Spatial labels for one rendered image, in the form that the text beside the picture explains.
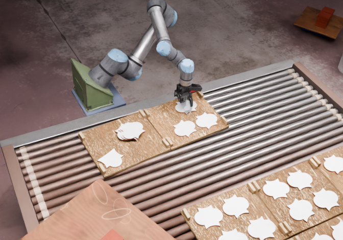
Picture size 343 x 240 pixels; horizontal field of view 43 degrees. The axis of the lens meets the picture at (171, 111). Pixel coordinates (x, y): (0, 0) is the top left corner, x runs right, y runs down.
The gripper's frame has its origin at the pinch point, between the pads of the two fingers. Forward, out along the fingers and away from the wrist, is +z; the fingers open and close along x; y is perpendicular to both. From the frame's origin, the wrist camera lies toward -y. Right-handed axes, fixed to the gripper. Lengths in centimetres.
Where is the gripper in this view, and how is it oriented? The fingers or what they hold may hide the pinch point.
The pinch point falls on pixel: (186, 106)
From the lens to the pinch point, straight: 272.6
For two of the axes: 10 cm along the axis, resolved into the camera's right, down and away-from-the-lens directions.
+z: -0.6, 7.2, 7.0
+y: -8.5, 3.3, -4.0
